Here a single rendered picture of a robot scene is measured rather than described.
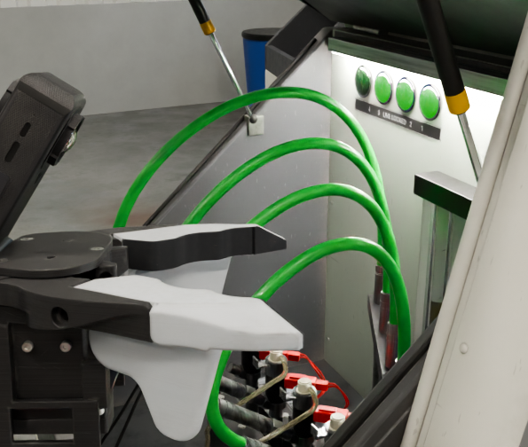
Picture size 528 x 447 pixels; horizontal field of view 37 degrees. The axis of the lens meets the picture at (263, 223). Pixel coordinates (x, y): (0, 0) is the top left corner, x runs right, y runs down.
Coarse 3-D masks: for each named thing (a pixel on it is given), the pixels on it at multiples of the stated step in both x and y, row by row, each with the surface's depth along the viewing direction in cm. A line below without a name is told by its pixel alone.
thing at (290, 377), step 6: (288, 378) 100; (294, 378) 100; (300, 378) 100; (312, 378) 100; (288, 384) 100; (294, 384) 100; (312, 384) 99; (318, 384) 99; (324, 384) 99; (324, 390) 100
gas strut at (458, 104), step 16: (416, 0) 65; (432, 0) 64; (432, 16) 65; (432, 32) 66; (448, 32) 66; (432, 48) 67; (448, 48) 66; (448, 64) 67; (448, 80) 68; (448, 96) 69; (464, 96) 69; (464, 112) 69; (464, 128) 71
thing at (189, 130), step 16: (240, 96) 96; (256, 96) 96; (272, 96) 97; (288, 96) 98; (304, 96) 99; (320, 96) 100; (208, 112) 95; (224, 112) 95; (336, 112) 101; (192, 128) 94; (352, 128) 103; (176, 144) 94; (368, 144) 105; (160, 160) 94; (368, 160) 106; (144, 176) 94; (128, 192) 94; (128, 208) 94
